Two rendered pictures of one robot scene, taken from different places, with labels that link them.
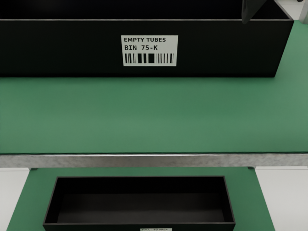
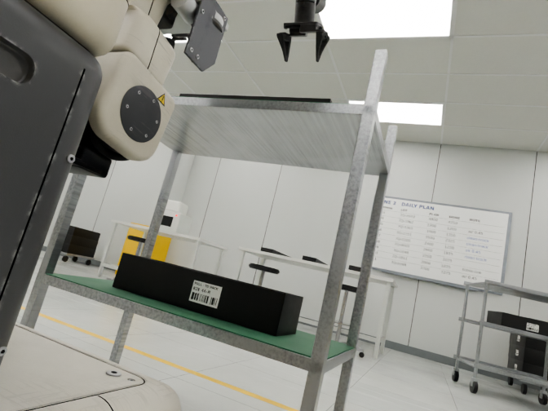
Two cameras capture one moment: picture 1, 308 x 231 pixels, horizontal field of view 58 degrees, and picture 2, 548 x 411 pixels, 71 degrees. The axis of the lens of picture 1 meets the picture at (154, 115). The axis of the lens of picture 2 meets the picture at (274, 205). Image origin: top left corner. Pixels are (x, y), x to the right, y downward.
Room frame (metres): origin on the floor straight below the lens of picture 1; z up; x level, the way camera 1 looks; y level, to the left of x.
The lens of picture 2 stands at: (-0.60, -0.59, 0.48)
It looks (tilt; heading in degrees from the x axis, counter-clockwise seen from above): 11 degrees up; 24
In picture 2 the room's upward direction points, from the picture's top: 14 degrees clockwise
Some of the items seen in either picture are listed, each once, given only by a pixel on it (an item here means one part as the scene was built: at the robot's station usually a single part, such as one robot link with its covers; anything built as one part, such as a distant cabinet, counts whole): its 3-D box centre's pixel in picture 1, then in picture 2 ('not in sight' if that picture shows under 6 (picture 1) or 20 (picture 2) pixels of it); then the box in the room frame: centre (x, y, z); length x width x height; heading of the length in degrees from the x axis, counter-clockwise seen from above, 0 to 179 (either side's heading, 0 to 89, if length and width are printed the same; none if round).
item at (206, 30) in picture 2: not in sight; (161, 23); (-0.01, 0.06, 0.99); 0.28 x 0.16 x 0.22; 90
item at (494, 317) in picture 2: not in sight; (517, 324); (3.53, -1.33, 0.63); 0.40 x 0.30 x 0.14; 105
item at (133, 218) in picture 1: (140, 207); (205, 291); (0.47, 0.04, 0.41); 0.57 x 0.17 x 0.11; 90
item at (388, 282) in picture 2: not in sight; (311, 298); (3.92, 0.67, 0.40); 1.80 x 0.75 x 0.80; 90
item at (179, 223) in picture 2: not in sight; (172, 217); (3.92, 2.92, 1.03); 0.44 x 0.37 x 0.46; 96
